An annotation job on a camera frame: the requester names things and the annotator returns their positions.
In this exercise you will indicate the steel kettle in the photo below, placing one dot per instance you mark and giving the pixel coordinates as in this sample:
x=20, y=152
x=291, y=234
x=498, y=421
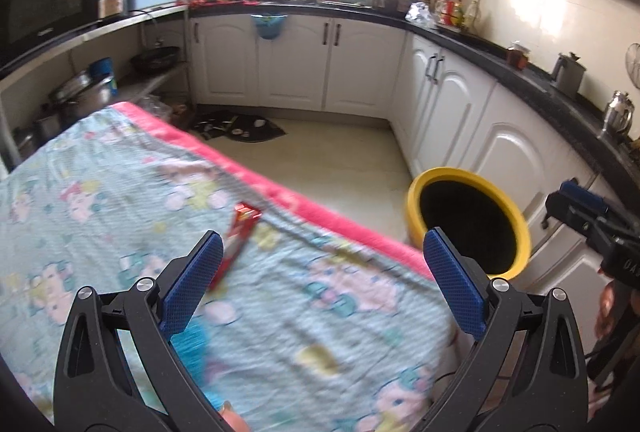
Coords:
x=617, y=117

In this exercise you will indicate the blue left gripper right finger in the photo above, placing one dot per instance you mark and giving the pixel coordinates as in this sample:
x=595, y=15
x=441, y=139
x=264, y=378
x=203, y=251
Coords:
x=461, y=281

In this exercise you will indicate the red flat wrapper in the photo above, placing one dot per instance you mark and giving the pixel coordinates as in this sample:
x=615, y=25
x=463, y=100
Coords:
x=243, y=225

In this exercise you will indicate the metal shelf rack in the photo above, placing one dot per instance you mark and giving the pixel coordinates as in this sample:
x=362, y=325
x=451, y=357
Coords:
x=26, y=85

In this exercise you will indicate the dark floor mat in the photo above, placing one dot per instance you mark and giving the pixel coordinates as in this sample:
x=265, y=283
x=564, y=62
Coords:
x=238, y=127

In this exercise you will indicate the person's right hand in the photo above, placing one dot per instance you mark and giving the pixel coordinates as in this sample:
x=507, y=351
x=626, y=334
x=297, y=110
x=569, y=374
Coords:
x=605, y=321

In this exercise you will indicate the black frying pan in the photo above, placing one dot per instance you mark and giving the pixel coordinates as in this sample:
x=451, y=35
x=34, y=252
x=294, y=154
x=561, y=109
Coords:
x=155, y=60

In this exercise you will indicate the black microwave oven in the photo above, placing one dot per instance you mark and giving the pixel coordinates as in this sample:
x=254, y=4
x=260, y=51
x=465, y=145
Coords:
x=26, y=24

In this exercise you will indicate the blue knitted cloth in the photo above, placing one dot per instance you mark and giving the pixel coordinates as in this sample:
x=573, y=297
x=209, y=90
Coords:
x=191, y=348

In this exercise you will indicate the yellow trash bin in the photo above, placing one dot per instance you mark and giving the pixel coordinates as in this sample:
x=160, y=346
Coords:
x=480, y=220

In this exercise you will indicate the blue hanging basket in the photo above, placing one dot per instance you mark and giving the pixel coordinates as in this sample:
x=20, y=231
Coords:
x=268, y=27

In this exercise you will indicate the grey metal jug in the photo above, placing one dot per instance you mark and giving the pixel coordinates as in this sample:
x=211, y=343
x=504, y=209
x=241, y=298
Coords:
x=567, y=74

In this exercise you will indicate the cartoon print table cloth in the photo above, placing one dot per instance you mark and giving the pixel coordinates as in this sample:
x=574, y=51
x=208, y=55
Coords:
x=150, y=283

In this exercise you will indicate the white corner kitchen cabinets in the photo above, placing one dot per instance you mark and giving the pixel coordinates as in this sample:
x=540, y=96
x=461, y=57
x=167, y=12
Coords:
x=449, y=105

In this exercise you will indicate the steel cooking pot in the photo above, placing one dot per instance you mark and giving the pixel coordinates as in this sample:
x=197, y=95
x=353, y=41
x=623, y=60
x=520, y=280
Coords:
x=82, y=95

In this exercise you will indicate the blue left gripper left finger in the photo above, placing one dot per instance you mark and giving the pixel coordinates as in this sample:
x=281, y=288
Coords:
x=184, y=282

